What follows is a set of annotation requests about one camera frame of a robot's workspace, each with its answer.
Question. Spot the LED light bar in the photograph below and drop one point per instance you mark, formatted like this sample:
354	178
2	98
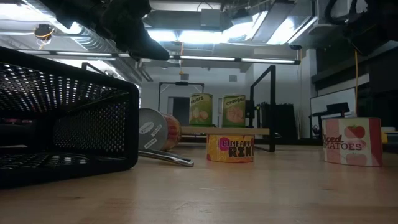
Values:
205	58

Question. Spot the grey ceiling box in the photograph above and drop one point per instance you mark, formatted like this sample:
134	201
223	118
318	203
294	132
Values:
211	18

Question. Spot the short diced tomatoes can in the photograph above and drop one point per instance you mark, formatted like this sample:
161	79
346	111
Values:
353	141

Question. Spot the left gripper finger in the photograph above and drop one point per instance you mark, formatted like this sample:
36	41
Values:
149	49

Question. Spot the short yellow pineapple rings can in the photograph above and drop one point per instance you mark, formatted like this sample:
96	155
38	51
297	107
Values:
230	148

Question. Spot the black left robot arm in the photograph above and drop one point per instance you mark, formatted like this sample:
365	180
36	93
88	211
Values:
77	9

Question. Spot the black panels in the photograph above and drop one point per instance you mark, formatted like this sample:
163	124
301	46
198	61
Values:
280	121

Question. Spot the tall green pears can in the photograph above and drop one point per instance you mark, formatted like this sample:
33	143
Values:
201	109

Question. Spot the black workstation desk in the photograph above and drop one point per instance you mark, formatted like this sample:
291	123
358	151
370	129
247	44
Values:
337	107

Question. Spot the slanted ceiling light panel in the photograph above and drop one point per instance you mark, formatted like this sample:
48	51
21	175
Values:
295	31

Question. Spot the tall red pineapple can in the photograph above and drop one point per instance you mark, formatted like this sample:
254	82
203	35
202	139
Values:
155	129

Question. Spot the black mesh basket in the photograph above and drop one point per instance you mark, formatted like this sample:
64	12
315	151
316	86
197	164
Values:
31	90

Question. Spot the small grey wall box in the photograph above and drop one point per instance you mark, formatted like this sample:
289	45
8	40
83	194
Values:
233	78
184	77

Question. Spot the tall green oranges can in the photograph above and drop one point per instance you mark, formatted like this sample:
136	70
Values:
234	110

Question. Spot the bright ceiling light panel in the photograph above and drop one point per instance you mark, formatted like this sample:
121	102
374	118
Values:
18	12
192	36

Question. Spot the whiteboard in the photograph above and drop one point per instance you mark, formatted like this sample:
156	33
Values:
329	96

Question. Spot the black round hanging reel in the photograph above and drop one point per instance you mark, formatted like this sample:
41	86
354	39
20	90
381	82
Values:
44	31

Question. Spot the silver ceiling duct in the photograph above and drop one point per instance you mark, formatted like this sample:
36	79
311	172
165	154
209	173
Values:
93	43

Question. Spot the wooden shelf black metal legs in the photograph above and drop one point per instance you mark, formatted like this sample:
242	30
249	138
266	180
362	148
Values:
217	130

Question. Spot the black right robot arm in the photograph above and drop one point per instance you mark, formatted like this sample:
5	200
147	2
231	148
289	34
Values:
373	25

